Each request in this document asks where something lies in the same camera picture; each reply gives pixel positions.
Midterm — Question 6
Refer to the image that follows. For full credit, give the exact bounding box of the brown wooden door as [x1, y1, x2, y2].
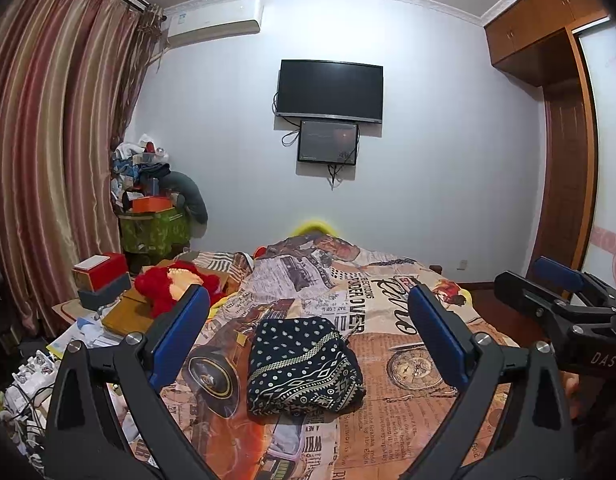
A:
[530, 77, 589, 286]

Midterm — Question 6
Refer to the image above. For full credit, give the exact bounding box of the pile of papers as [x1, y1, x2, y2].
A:
[0, 310, 138, 461]

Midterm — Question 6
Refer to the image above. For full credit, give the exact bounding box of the printed blanket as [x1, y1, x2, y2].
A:
[122, 232, 524, 480]

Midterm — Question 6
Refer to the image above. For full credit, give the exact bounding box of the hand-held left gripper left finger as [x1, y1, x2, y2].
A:
[44, 284, 212, 480]

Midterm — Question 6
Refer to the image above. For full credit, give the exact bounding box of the yellow plush item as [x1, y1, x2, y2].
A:
[294, 218, 339, 237]

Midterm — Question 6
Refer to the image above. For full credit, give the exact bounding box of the green patterned box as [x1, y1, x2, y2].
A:
[118, 207, 191, 256]

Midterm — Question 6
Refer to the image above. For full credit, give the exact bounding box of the person's right hand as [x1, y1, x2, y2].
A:
[560, 372, 584, 423]

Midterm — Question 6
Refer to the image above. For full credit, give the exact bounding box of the white air conditioner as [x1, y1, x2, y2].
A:
[164, 0, 264, 51]

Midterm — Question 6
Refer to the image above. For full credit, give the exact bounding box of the red plush toy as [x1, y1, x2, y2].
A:
[134, 260, 229, 318]

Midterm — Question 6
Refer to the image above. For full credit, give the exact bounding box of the wooden wardrobe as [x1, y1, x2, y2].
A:
[480, 0, 614, 286]

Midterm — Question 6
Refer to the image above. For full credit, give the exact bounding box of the grey neck pillow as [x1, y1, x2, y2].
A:
[160, 171, 209, 226]

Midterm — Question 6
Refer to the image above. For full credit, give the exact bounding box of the large wall television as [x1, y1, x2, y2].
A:
[276, 59, 385, 125]

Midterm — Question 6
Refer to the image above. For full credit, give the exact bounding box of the orange box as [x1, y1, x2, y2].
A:
[130, 195, 173, 213]

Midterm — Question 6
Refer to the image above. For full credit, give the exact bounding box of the white sliding door with hearts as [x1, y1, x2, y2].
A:
[573, 10, 616, 301]

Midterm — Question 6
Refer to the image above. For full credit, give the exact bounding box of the small wall monitor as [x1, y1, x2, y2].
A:
[297, 119, 360, 166]

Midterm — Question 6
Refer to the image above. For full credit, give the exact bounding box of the striped curtain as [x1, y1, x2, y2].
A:
[0, 0, 163, 341]

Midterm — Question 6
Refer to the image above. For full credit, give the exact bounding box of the navy patterned hooded jacket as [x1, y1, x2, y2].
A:
[247, 316, 366, 418]

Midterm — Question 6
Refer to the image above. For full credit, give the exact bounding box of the red box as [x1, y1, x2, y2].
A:
[72, 252, 128, 292]

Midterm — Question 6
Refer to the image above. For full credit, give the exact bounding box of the pile of household clutter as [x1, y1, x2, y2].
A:
[110, 133, 173, 211]

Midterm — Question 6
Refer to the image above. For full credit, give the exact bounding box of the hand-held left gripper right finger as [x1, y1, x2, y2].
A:
[403, 282, 576, 480]

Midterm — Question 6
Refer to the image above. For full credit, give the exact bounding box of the grey box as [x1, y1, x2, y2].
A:
[78, 272, 133, 311]

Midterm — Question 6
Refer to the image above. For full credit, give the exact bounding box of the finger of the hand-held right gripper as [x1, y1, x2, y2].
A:
[533, 256, 616, 301]
[494, 270, 616, 331]

